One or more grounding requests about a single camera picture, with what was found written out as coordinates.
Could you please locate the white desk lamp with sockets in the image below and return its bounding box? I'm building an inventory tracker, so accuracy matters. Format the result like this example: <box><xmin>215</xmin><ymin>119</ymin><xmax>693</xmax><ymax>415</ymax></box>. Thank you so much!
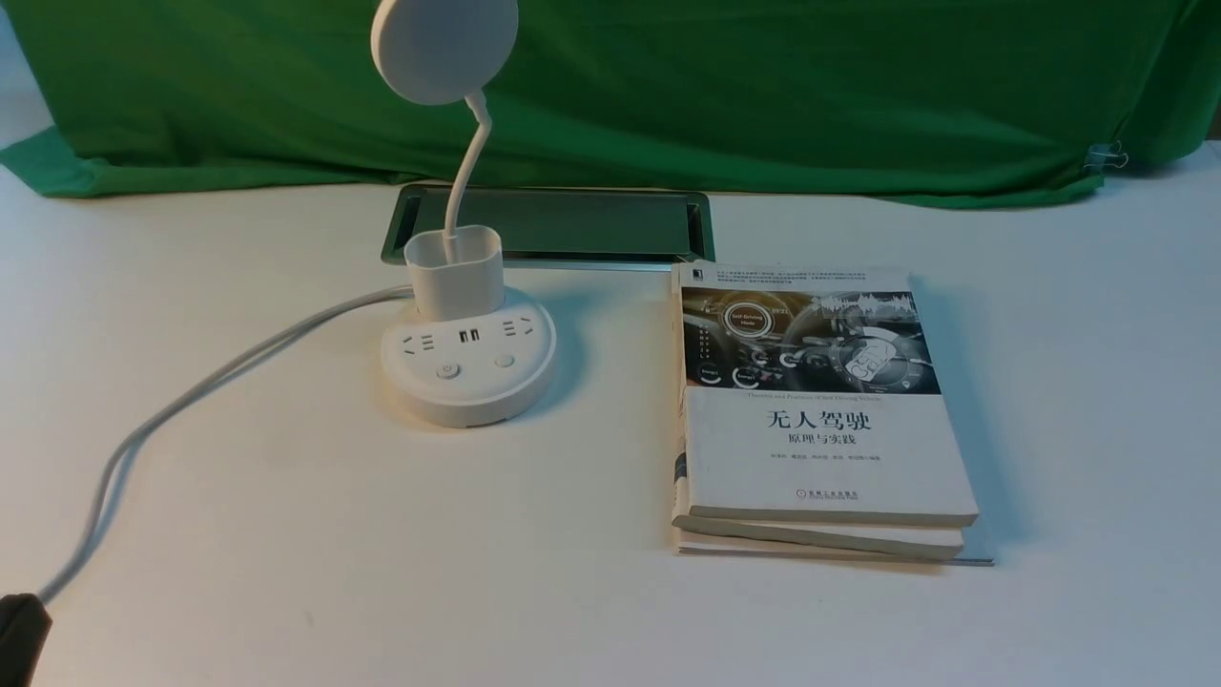
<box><xmin>370</xmin><ymin>1</ymin><xmax>558</xmax><ymax>427</ymax></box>

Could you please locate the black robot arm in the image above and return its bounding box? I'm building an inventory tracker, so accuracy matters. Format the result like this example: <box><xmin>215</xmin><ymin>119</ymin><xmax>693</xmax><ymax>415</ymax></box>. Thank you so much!
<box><xmin>1</xmin><ymin>593</ymin><xmax>53</xmax><ymax>687</ymax></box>

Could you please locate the white self-driving textbook top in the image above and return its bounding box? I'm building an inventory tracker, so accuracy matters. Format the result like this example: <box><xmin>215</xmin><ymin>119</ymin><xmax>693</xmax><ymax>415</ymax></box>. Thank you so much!
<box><xmin>672</xmin><ymin>261</ymin><xmax>980</xmax><ymax>528</ymax></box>

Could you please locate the white book underneath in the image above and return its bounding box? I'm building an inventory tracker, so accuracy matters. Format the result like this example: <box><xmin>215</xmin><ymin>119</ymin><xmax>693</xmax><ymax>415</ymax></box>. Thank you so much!
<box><xmin>672</xmin><ymin>420</ymin><xmax>995</xmax><ymax>567</ymax></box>

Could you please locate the green backdrop cloth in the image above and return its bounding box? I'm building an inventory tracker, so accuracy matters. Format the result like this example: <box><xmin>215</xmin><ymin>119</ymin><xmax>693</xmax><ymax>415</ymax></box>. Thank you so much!
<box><xmin>2</xmin><ymin>1</ymin><xmax>1220</xmax><ymax>209</ymax></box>

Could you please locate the metal binder clip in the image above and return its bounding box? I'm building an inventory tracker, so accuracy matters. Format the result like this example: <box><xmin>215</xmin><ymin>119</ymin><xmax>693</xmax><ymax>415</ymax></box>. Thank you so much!
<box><xmin>1082</xmin><ymin>140</ymin><xmax>1129</xmax><ymax>174</ymax></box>

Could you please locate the metal desk cable tray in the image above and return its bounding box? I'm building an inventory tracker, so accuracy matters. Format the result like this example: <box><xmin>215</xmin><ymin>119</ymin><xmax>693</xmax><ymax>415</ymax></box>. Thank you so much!
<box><xmin>382</xmin><ymin>184</ymin><xmax>716</xmax><ymax>268</ymax></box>

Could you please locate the white lamp power cable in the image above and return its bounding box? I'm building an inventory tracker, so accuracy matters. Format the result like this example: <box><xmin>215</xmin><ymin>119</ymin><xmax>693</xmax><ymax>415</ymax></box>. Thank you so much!
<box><xmin>35</xmin><ymin>284</ymin><xmax>415</xmax><ymax>605</ymax></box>

